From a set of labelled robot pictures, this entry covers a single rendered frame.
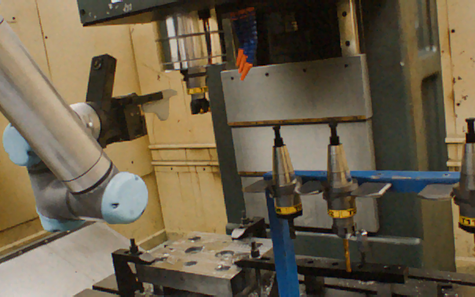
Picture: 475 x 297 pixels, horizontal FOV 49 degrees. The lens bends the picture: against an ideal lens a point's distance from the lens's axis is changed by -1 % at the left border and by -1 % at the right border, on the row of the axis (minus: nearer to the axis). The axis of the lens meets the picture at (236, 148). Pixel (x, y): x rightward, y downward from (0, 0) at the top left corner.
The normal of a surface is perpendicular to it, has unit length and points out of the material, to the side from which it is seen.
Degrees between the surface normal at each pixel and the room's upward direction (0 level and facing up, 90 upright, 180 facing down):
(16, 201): 90
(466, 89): 90
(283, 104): 90
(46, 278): 24
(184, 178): 90
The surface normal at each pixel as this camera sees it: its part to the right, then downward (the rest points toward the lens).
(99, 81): -0.53, -0.25
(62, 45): 0.82, -0.01
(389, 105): -0.56, 0.22
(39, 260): 0.20, -0.90
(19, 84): 0.58, 0.26
